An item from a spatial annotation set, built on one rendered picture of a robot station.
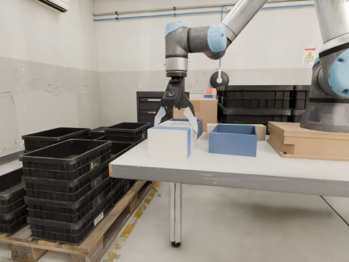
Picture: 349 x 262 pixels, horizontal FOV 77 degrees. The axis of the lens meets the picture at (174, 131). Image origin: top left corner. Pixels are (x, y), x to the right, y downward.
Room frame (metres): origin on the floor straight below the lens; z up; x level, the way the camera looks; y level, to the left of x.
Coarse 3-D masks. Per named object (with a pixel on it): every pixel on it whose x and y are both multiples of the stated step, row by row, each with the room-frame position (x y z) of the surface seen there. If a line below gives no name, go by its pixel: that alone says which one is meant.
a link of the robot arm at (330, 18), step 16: (320, 0) 0.59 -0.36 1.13; (336, 0) 0.57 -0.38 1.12; (320, 16) 0.60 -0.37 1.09; (336, 16) 0.57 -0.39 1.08; (320, 32) 0.62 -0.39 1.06; (336, 32) 0.57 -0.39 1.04; (336, 48) 0.55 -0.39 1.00; (320, 64) 0.61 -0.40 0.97; (336, 64) 0.54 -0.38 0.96; (320, 80) 0.64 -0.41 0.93; (336, 80) 0.54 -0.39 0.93
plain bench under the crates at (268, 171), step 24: (144, 144) 0.83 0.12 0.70; (264, 144) 0.83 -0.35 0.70; (120, 168) 0.59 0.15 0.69; (144, 168) 0.57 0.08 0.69; (168, 168) 0.56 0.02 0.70; (192, 168) 0.56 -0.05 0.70; (216, 168) 0.56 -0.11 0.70; (240, 168) 0.56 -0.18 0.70; (264, 168) 0.56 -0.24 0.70; (288, 168) 0.56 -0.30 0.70; (312, 168) 0.56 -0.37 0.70; (336, 168) 0.56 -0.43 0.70; (312, 192) 0.49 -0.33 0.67; (336, 192) 0.48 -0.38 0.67
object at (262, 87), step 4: (220, 88) 1.30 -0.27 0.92; (224, 88) 1.04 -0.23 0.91; (228, 88) 1.02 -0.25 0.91; (232, 88) 1.01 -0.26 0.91; (236, 88) 1.01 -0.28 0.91; (240, 88) 1.01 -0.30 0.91; (244, 88) 1.01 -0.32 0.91; (248, 88) 1.00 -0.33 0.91; (252, 88) 1.00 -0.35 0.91; (256, 88) 1.00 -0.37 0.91; (260, 88) 1.00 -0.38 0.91; (264, 88) 0.99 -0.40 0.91; (268, 88) 0.99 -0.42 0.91; (272, 88) 0.99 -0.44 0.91; (276, 88) 0.99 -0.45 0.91; (280, 88) 0.99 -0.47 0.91; (284, 88) 0.98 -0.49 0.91; (288, 88) 0.98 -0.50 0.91; (292, 88) 0.98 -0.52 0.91
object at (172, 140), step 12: (156, 132) 0.64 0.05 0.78; (168, 132) 0.63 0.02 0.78; (180, 132) 0.62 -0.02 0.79; (192, 132) 0.71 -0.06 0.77; (156, 144) 0.64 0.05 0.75; (168, 144) 0.63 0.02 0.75; (180, 144) 0.62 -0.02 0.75; (192, 144) 0.71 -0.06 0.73; (156, 156) 0.64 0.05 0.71; (168, 156) 0.63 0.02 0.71; (180, 156) 0.62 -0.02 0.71
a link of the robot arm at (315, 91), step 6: (318, 60) 0.70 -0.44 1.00; (318, 66) 0.70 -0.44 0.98; (312, 72) 0.74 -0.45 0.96; (318, 72) 0.66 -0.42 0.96; (312, 78) 0.72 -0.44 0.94; (312, 84) 0.72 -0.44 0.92; (318, 84) 0.66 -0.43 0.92; (312, 90) 0.71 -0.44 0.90; (318, 90) 0.69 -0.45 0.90; (312, 96) 0.71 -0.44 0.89; (318, 96) 0.68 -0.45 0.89; (324, 96) 0.67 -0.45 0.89; (330, 96) 0.66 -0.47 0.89; (336, 96) 0.65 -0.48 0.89
